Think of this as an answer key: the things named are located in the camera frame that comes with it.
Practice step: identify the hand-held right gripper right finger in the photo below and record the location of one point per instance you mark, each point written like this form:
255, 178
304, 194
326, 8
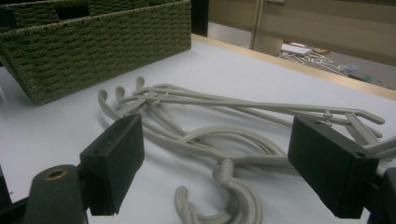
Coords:
330, 168

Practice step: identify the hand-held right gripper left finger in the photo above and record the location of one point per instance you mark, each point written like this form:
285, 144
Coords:
115, 161

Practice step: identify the grey plastic clothes hanger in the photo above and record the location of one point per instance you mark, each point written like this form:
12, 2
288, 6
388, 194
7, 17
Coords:
103, 102
264, 106
120, 93

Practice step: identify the green woven basket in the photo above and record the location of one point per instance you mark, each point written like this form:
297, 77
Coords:
93, 53

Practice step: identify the colourful plastic things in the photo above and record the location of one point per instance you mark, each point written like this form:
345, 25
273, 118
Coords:
355, 71

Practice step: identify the white hangers on floor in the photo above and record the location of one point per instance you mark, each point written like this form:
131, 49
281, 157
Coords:
314, 60

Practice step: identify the white flat box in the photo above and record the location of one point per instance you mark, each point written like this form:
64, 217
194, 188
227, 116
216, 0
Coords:
295, 49

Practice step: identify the white table cover sheet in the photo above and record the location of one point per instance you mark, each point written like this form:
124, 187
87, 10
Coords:
218, 68

